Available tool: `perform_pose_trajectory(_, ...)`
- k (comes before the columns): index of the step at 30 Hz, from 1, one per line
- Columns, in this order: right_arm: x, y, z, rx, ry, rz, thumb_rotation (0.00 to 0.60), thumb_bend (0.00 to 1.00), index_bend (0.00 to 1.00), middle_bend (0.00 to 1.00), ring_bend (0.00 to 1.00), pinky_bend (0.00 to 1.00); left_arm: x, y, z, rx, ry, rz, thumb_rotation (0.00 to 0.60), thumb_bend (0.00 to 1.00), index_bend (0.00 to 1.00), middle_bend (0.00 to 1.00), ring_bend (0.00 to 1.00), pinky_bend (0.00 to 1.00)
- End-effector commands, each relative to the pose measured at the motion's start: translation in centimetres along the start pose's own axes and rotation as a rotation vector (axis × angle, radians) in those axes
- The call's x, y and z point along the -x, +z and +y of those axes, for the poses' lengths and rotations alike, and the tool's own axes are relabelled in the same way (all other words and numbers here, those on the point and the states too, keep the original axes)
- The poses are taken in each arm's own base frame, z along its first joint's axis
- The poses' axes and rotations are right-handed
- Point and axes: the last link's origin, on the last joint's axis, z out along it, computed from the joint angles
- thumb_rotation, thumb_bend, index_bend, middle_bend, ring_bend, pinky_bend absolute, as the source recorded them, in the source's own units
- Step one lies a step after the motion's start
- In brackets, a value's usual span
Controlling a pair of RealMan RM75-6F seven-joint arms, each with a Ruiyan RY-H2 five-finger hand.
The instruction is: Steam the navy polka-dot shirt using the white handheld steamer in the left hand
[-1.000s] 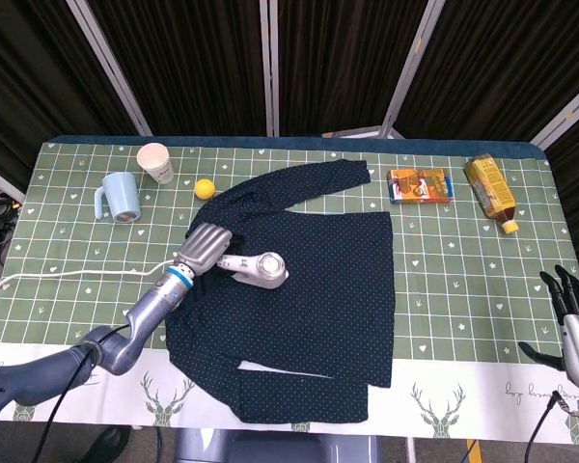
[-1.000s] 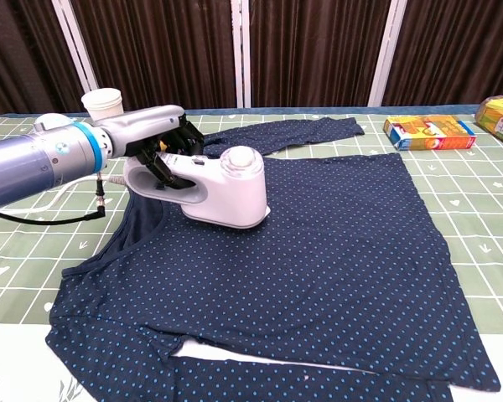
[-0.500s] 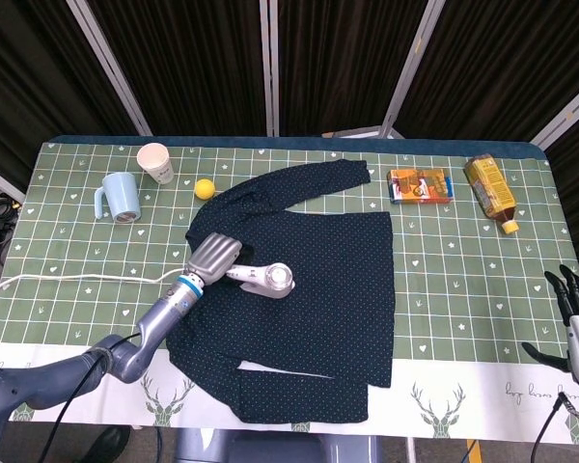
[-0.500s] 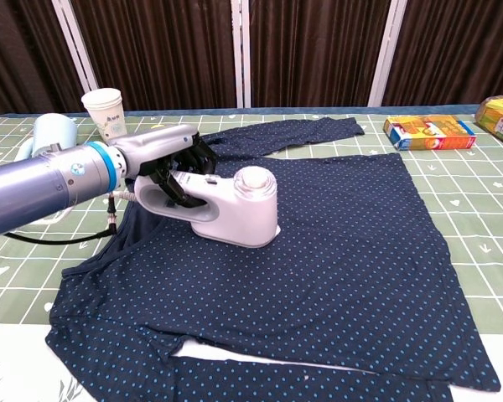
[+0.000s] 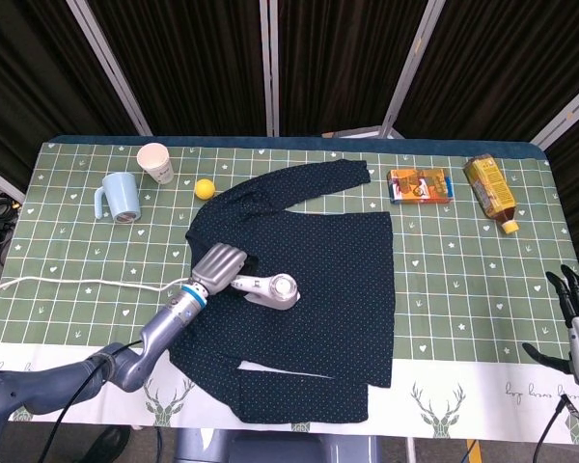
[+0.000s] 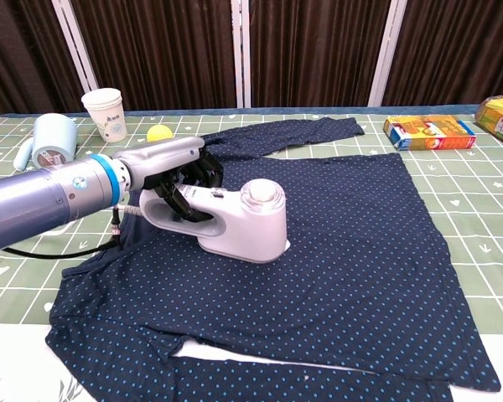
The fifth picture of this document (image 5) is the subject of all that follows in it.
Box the light blue mug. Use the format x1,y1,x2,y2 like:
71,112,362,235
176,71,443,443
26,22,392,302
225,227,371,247
94,172,143,225

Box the dark brown screen panel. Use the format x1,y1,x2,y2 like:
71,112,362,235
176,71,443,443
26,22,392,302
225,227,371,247
277,0,428,136
87,0,271,136
398,0,579,144
0,0,141,168

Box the dark blue table mat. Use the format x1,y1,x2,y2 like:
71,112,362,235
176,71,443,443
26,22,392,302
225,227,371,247
45,134,547,160

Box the yellow label tea bottle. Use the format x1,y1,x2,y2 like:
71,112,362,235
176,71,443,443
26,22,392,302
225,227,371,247
462,152,520,236

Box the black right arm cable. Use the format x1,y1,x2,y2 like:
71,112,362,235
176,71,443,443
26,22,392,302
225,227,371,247
533,394,568,463

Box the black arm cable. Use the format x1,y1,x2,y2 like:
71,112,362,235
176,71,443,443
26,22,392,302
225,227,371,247
37,340,146,463
533,394,568,463

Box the white paper cup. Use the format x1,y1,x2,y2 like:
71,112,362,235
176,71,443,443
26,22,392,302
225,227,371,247
135,143,176,185

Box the black shoe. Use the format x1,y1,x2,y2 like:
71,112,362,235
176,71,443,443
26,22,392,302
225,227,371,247
79,426,131,463

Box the white power cord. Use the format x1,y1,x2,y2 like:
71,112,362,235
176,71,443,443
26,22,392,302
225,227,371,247
0,275,194,300

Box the orange snack box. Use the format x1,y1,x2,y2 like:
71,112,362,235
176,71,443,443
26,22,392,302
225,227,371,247
386,167,454,205

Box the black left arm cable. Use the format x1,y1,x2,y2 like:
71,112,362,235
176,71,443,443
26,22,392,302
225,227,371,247
37,340,146,463

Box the dark blue polka dot shirt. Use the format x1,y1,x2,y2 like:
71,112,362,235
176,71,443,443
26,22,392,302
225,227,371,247
166,158,398,425

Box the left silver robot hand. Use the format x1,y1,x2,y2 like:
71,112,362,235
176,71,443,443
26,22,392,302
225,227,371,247
191,243,250,296

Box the green checked tablecloth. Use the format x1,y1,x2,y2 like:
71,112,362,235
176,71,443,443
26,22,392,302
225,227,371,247
0,139,579,433

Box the white handheld garment steamer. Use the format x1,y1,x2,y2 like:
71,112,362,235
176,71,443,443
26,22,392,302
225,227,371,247
231,272,301,313

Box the white screen frame post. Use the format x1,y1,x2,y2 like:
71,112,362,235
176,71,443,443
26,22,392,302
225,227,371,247
530,71,579,150
66,0,153,136
259,0,281,137
380,0,448,132

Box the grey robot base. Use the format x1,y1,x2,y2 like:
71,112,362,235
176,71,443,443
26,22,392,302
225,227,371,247
176,426,382,463

